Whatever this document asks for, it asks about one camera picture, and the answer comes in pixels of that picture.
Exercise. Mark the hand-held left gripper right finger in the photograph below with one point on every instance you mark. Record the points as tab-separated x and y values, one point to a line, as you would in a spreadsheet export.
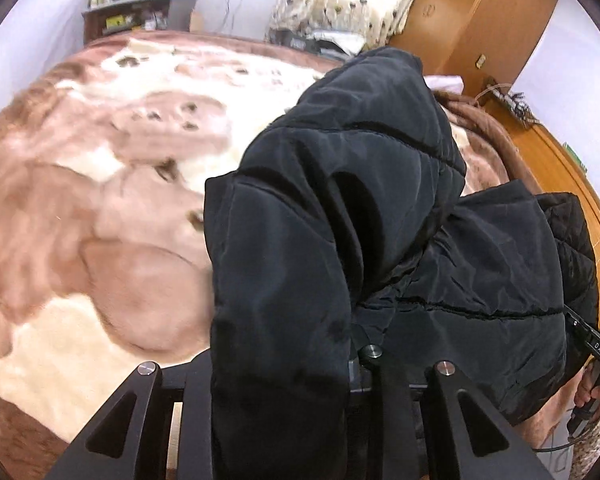
380	410

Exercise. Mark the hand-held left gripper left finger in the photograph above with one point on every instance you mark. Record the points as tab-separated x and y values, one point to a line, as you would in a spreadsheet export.
195	405

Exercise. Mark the black hooded puffer jacket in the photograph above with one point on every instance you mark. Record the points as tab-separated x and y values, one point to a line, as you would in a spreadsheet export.
305	235

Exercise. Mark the person's right hand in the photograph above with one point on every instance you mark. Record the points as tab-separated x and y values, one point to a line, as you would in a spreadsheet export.
587	386

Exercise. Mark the brown printed plush blanket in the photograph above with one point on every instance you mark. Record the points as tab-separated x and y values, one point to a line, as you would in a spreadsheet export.
80	210

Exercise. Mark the white pillow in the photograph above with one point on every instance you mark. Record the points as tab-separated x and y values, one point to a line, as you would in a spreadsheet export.
445	81

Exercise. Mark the wooden wardrobe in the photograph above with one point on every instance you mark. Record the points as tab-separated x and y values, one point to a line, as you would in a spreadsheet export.
480	20

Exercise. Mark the grey folded cloth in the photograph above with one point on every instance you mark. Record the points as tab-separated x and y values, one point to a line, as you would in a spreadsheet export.
330	37

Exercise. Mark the cluttered storage shelf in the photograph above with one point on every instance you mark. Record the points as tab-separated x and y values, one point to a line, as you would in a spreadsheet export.
130	15

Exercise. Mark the wooden bed frame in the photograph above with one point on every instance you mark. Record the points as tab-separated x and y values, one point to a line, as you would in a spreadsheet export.
555	160

